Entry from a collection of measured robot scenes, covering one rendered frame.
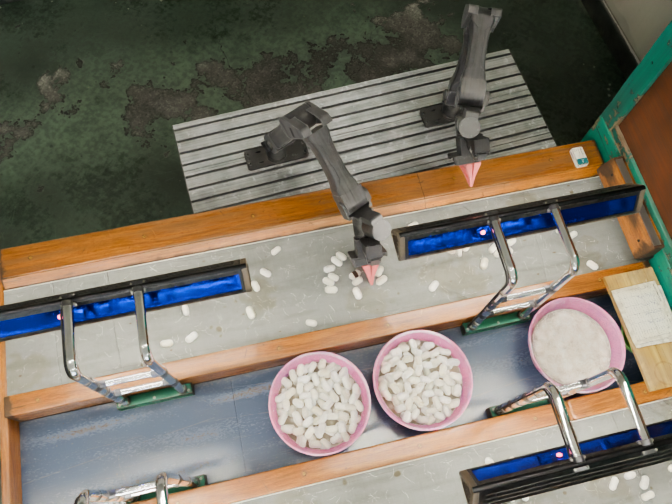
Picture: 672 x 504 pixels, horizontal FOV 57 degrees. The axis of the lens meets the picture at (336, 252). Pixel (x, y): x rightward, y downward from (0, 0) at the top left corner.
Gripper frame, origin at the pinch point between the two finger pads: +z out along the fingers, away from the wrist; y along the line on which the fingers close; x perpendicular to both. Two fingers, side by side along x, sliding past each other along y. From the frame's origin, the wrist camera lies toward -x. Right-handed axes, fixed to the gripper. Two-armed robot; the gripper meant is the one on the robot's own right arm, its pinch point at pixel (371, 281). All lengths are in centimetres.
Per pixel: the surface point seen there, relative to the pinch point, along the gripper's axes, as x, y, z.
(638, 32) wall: 113, 160, -47
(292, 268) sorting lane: 7.6, -20.7, -5.8
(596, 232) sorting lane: 2, 70, 0
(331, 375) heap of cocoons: -13.3, -16.6, 18.8
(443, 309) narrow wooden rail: -8.5, 17.6, 9.0
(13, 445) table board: -10, -100, 20
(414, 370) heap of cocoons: -14.9, 5.8, 22.0
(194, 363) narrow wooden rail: -8, -51, 9
